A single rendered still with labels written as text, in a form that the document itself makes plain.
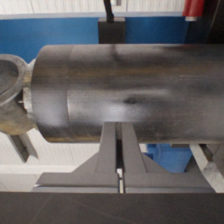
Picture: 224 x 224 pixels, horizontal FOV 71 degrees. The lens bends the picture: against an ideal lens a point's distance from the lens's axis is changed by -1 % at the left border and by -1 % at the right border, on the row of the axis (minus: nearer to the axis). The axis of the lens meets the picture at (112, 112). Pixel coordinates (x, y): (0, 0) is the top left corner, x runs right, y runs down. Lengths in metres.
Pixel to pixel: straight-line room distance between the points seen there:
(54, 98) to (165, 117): 0.18
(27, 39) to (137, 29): 0.45
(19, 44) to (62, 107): 0.57
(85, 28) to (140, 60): 0.45
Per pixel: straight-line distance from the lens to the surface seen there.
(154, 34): 0.72
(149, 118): 0.27
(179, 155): 2.80
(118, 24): 0.61
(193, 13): 0.56
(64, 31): 0.73
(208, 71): 0.31
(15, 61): 0.41
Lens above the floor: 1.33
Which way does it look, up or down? 1 degrees up
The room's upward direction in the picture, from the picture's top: 90 degrees counter-clockwise
